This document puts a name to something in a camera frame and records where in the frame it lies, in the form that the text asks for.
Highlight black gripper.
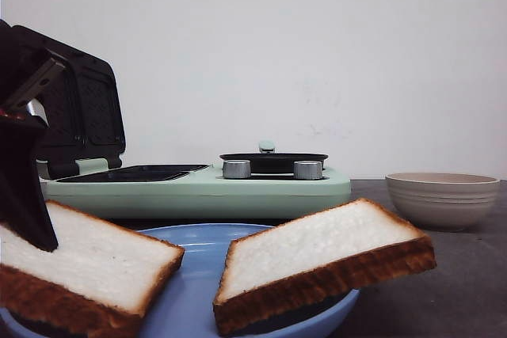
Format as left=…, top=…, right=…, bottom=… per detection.
left=1, top=20, right=65, bottom=252

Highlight white bread slice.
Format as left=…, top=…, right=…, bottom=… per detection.
left=212, top=198, right=436, bottom=336
left=1, top=200, right=185, bottom=337

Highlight beige ribbed bowl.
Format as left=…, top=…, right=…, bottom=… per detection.
left=385, top=173, right=501, bottom=232

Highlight mint green maker lid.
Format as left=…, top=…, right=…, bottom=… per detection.
left=13, top=25, right=126, bottom=180

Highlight mint green breakfast maker base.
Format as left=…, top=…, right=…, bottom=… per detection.
left=41, top=165, right=351, bottom=219

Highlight blue round plate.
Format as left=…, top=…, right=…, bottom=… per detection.
left=139, top=223, right=360, bottom=337

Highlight left silver control knob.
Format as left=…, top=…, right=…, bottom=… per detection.
left=222, top=159, right=251, bottom=180

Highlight silver control knob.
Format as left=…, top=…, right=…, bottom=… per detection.
left=222, top=159, right=251, bottom=180
left=293, top=160, right=323, bottom=180

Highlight black round frying pan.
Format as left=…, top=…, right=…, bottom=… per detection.
left=219, top=140, right=328, bottom=174

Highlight right silver control knob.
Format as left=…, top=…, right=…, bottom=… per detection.
left=293, top=160, right=323, bottom=180

